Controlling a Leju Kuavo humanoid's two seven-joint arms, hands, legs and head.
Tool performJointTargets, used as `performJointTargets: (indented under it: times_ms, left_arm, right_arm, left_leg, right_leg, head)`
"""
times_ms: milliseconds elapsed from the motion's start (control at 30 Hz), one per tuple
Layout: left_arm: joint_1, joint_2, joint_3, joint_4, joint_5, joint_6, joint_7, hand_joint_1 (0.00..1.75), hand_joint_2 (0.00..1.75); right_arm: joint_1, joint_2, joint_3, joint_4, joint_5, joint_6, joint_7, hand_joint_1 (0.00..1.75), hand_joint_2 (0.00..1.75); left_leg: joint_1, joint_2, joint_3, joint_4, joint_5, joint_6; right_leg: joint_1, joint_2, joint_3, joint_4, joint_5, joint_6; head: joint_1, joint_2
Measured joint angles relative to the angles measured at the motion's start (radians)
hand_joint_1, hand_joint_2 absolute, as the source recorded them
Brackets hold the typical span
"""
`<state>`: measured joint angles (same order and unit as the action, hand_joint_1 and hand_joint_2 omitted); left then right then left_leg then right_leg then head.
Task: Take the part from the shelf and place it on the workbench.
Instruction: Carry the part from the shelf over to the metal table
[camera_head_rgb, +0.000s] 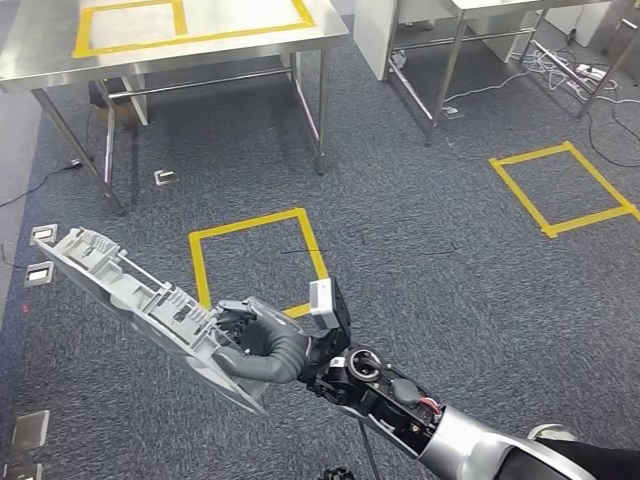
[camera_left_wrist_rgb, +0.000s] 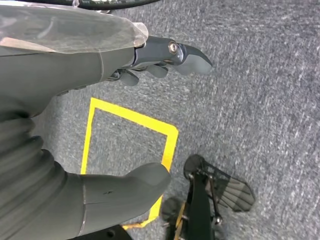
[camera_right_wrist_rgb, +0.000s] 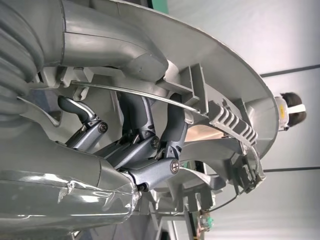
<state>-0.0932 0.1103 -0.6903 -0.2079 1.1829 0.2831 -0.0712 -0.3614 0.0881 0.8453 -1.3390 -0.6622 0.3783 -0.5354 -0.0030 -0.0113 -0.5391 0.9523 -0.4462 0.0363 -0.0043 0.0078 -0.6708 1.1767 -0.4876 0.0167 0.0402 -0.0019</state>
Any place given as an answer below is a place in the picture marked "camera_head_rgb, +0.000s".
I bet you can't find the yellow tape frame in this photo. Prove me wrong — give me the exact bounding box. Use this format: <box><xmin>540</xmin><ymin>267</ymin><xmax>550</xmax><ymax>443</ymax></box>
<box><xmin>72</xmin><ymin>0</ymin><xmax>316</xmax><ymax>60</ymax></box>

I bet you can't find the white power strip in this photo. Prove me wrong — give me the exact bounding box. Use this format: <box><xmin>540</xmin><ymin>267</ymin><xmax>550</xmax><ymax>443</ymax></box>
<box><xmin>574</xmin><ymin>62</ymin><xmax>608</xmax><ymax>82</ymax></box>

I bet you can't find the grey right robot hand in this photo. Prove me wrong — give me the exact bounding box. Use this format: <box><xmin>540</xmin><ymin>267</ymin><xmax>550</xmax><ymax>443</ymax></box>
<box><xmin>212</xmin><ymin>298</ymin><xmax>309</xmax><ymax>382</ymax></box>

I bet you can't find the silver wheel cover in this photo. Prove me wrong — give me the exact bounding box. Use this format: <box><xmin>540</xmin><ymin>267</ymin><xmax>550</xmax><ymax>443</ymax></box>
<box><xmin>33</xmin><ymin>227</ymin><xmax>269</xmax><ymax>419</ymax></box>

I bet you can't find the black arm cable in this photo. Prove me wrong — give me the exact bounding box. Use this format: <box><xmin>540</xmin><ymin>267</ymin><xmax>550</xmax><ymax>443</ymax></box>
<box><xmin>357</xmin><ymin>420</ymin><xmax>383</xmax><ymax>480</ymax></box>

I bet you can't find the steel table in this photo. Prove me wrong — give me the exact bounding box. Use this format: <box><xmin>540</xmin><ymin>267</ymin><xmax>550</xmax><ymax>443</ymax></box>
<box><xmin>385</xmin><ymin>0</ymin><xmax>640</xmax><ymax>147</ymax></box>

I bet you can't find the yellow floor tape square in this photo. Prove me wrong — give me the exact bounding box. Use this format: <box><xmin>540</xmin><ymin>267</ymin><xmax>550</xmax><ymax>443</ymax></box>
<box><xmin>488</xmin><ymin>140</ymin><xmax>640</xmax><ymax>240</ymax></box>

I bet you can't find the white floor cable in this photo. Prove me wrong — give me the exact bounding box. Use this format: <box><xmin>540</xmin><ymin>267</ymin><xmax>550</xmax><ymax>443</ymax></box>
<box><xmin>442</xmin><ymin>46</ymin><xmax>640</xmax><ymax>107</ymax></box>

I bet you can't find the steel workbench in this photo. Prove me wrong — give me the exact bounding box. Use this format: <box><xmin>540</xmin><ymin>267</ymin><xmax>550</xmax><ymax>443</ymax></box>
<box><xmin>0</xmin><ymin>0</ymin><xmax>350</xmax><ymax>217</ymax></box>

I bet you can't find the white cabinet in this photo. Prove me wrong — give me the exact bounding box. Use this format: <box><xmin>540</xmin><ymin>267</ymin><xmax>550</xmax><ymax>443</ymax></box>
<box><xmin>352</xmin><ymin>0</ymin><xmax>401</xmax><ymax>82</ymax></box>

